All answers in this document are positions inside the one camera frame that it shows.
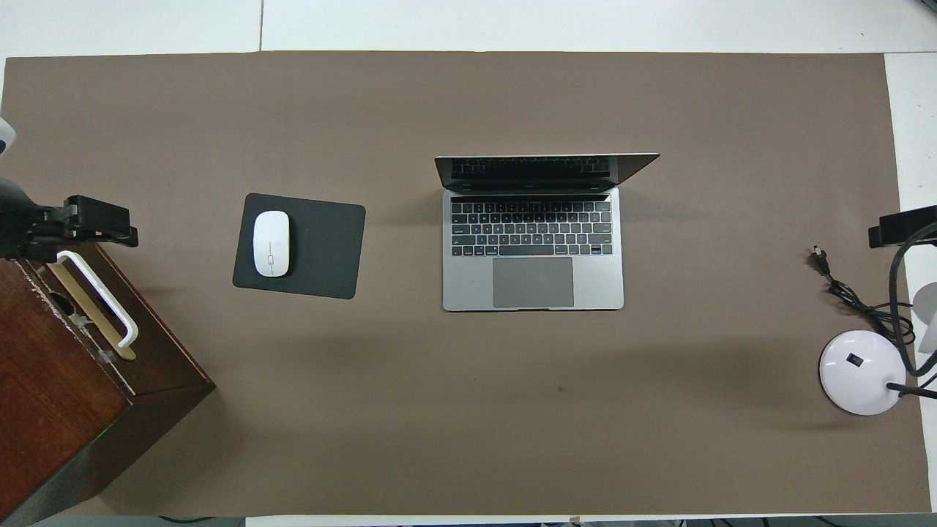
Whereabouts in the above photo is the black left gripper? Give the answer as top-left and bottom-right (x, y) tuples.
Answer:
(0, 179), (140, 263)

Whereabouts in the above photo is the silver grey laptop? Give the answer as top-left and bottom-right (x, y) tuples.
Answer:
(434, 152), (660, 313)

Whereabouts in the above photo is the white desk lamp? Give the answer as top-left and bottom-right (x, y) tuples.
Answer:
(818, 282), (937, 417)

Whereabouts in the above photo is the white computer mouse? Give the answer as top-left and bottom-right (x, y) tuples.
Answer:
(253, 210), (291, 278)

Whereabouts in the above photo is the dark brown wooden box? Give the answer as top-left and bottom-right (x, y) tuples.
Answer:
(0, 242), (217, 525)

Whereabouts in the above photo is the black mouse pad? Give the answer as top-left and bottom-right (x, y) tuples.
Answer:
(232, 193), (367, 300)

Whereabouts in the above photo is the brown paper table mat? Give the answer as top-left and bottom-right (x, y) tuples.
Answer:
(0, 51), (932, 517)

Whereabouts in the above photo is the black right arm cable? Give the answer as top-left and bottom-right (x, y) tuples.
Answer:
(888, 223), (937, 378)

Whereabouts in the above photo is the white box handle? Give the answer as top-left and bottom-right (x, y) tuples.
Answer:
(56, 250), (139, 349)

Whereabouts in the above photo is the brass handle plate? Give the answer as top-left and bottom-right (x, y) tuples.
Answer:
(37, 260), (138, 361)

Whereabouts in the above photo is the black lamp power cable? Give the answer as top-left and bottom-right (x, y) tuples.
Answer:
(807, 247), (917, 345)

